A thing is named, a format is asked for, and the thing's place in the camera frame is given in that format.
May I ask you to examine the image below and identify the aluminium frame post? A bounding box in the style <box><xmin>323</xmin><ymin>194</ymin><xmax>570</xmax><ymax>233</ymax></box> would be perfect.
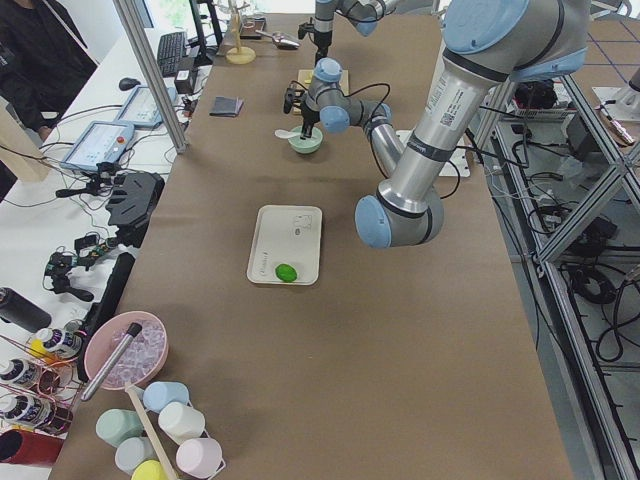
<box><xmin>113</xmin><ymin>0</ymin><xmax>187</xmax><ymax>154</ymax></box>

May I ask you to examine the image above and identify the person in black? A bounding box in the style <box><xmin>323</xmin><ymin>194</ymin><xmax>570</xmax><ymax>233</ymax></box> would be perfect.
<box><xmin>1</xmin><ymin>1</ymin><xmax>97</xmax><ymax>139</ymax></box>

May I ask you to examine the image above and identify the bamboo cutting board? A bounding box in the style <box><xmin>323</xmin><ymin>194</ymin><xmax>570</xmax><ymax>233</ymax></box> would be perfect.
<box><xmin>297</xmin><ymin>68</ymin><xmax>351</xmax><ymax>96</ymax></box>

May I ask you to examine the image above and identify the metal scoop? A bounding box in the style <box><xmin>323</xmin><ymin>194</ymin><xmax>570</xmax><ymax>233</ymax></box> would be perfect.
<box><xmin>257</xmin><ymin>30</ymin><xmax>300</xmax><ymax>50</ymax></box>

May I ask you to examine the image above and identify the pink bowl with ice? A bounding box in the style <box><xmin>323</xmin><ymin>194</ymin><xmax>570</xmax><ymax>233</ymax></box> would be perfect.
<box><xmin>83</xmin><ymin>311</ymin><xmax>169</xmax><ymax>390</ymax></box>

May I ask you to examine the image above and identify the green lime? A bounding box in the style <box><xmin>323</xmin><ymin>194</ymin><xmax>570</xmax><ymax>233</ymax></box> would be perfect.
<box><xmin>275</xmin><ymin>263</ymin><xmax>298</xmax><ymax>283</ymax></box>

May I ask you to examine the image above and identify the mint green bowl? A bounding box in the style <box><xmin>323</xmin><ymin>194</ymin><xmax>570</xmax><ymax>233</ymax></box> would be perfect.
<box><xmin>288</xmin><ymin>126</ymin><xmax>323</xmax><ymax>154</ymax></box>

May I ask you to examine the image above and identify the upper teach pendant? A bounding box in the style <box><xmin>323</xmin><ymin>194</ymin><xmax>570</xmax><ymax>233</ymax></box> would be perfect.
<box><xmin>60</xmin><ymin>121</ymin><xmax>135</xmax><ymax>172</ymax></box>

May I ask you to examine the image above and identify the blue cup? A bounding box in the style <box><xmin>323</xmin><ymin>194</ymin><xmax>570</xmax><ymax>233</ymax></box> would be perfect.
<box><xmin>143</xmin><ymin>381</ymin><xmax>190</xmax><ymax>413</ymax></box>

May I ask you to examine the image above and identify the yellow cup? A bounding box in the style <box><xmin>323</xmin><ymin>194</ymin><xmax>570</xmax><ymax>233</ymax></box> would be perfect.
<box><xmin>131</xmin><ymin>459</ymin><xmax>168</xmax><ymax>480</ymax></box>

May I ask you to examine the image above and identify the white cup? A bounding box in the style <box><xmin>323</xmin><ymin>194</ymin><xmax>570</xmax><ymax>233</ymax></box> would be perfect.
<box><xmin>158</xmin><ymin>402</ymin><xmax>205</xmax><ymax>445</ymax></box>

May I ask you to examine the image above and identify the cream rectangular tray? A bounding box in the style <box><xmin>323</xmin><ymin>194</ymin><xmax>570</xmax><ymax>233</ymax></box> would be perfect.
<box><xmin>246</xmin><ymin>205</ymin><xmax>323</xmax><ymax>286</ymax></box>

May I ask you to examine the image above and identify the green cup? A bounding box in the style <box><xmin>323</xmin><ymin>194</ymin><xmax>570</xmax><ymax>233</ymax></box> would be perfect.
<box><xmin>95</xmin><ymin>409</ymin><xmax>144</xmax><ymax>448</ymax></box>

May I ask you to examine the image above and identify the black computer mouse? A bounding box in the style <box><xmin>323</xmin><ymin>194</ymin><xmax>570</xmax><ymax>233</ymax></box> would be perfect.
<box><xmin>118</xmin><ymin>77</ymin><xmax>141</xmax><ymax>91</ymax></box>

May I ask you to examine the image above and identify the black keyboard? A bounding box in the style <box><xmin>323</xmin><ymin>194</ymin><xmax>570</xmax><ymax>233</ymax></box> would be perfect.
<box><xmin>156</xmin><ymin>31</ymin><xmax>186</xmax><ymax>78</ymax></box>

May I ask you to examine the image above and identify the wooden mug tree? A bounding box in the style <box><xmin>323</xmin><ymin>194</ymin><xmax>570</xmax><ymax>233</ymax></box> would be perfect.
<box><xmin>226</xmin><ymin>0</ymin><xmax>256</xmax><ymax>65</ymax></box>

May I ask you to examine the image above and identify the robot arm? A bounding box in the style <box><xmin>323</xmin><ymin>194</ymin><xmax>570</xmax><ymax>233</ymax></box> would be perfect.
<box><xmin>300</xmin><ymin>0</ymin><xmax>590</xmax><ymax>249</ymax></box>
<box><xmin>298</xmin><ymin>0</ymin><xmax>447</xmax><ymax>63</ymax></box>

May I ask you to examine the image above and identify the pink cup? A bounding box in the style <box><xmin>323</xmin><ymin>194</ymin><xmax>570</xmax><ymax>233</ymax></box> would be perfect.
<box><xmin>176</xmin><ymin>438</ymin><xmax>223</xmax><ymax>479</ymax></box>

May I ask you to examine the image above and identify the metal muddler in bowl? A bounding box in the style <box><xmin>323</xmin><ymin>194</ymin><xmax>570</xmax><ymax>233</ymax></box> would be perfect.
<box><xmin>81</xmin><ymin>322</ymin><xmax>143</xmax><ymax>402</ymax></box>

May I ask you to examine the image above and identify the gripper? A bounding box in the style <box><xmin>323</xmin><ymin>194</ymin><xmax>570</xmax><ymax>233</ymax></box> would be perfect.
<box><xmin>301</xmin><ymin>97</ymin><xmax>320</xmax><ymax>139</ymax></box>
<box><xmin>313</xmin><ymin>30</ymin><xmax>332</xmax><ymax>59</ymax></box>

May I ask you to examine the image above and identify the white ceramic spoon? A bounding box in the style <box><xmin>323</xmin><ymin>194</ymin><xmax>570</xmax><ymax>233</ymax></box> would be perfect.
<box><xmin>274</xmin><ymin>129</ymin><xmax>302</xmax><ymax>139</ymax></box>

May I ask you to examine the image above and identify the folded grey cloth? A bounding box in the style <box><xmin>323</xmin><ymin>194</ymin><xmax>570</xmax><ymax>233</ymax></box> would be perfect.
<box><xmin>209</xmin><ymin>96</ymin><xmax>244</xmax><ymax>118</ymax></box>

